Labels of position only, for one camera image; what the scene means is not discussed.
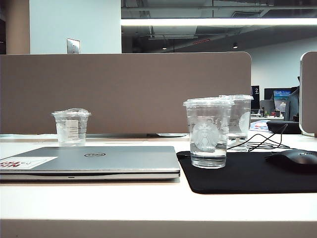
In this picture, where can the black mouse pad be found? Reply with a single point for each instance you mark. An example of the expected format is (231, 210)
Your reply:
(247, 178)

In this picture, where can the black sign with number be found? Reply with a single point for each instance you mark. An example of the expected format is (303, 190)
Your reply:
(256, 91)

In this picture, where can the white ceiling light strip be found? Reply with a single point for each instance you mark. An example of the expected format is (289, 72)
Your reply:
(210, 21)

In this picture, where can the blue and red paper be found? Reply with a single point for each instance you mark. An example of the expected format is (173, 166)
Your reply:
(257, 126)

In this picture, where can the background computer monitor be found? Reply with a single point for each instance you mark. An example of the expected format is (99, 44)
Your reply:
(281, 99)

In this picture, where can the black pouch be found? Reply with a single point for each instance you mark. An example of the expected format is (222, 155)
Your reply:
(280, 126)

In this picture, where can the black computer mouse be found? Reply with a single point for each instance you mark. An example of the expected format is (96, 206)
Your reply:
(294, 157)

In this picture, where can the background person grey jacket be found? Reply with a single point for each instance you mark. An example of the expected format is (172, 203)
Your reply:
(293, 104)

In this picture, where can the silver Dell laptop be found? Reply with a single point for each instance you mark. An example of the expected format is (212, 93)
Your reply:
(111, 161)

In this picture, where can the small clear plastic cup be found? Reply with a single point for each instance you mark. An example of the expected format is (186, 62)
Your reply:
(70, 129)

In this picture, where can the medium clear Starbucks cup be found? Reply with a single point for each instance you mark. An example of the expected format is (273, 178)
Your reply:
(208, 138)

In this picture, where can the metal wall plate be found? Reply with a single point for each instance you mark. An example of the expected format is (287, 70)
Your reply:
(73, 45)

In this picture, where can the tall clear plastic cup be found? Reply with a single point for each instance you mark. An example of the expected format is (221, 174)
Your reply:
(241, 119)

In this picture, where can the white Nice Try sticker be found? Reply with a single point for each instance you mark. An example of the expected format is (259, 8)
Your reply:
(24, 163)

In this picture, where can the narrow brown desk divider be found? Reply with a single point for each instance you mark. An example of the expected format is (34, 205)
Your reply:
(309, 94)

